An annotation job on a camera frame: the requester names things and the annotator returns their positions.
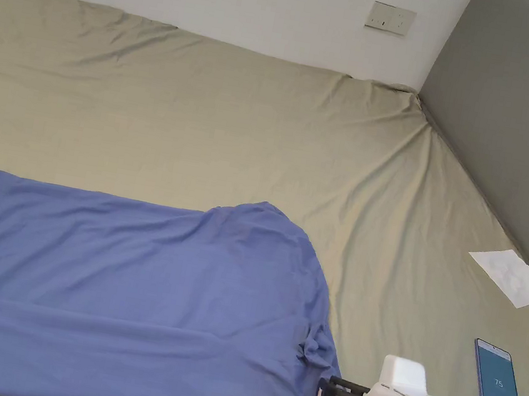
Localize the blue shirt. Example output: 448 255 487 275
0 157 369 396

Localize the phone with blue screen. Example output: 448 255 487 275
465 337 529 396

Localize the white crumpled paper sheet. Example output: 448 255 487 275
460 242 529 310

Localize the bed with beige sheet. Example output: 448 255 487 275
0 0 529 396

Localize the grey padded headboard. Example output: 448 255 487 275
386 0 529 303

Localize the beige wall socket plate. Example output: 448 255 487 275
363 0 419 37

